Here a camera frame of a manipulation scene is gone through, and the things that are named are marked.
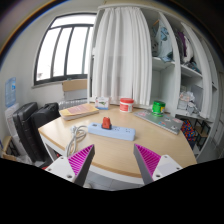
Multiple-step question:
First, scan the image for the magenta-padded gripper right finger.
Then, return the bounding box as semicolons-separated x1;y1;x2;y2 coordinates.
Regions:
133;143;183;186

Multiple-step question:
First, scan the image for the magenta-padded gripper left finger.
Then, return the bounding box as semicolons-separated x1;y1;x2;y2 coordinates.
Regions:
44;143;96;188

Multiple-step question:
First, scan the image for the grey laptop with stickers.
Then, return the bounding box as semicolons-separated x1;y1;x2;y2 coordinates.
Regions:
133;109;184;136

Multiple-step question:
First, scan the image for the light blue power strip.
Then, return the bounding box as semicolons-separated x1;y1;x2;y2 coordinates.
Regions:
87;122;137;142

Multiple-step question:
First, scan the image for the yellow book with pink label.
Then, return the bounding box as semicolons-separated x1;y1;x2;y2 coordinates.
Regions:
58;102;100;121

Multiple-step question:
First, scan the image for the green round jar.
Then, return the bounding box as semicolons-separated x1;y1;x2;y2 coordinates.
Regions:
151;100;167;118

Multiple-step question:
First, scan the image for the black soft bag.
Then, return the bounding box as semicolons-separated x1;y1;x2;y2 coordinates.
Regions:
29;102;61;163

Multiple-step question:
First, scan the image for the white jar with red lid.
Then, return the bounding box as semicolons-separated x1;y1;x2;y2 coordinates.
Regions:
119;97;135;113

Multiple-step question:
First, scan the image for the white radiator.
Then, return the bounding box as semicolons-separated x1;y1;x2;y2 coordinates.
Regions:
58;97;89;111

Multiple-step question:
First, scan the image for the black hard suitcase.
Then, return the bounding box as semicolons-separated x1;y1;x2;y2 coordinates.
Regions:
12;101;39;161

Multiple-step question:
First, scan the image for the small white printed box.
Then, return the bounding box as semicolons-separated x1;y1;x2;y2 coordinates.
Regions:
94;96;111;111

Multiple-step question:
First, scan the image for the white shelf unit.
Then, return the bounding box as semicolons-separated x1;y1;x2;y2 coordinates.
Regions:
88;3;221;158

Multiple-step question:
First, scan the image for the white water dispenser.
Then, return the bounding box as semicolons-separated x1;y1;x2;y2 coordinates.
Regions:
4;103;21;141

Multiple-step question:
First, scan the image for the blue water dispenser bottle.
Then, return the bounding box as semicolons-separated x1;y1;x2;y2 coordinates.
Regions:
4;77;17;108

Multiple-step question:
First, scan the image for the white curtain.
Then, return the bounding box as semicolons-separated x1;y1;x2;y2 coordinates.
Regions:
91;6;153;107

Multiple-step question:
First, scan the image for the black-framed window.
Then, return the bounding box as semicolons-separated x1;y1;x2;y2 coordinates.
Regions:
33;13;98;86

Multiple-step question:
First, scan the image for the white power cable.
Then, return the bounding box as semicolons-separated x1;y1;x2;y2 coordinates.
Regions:
65;124;88;158

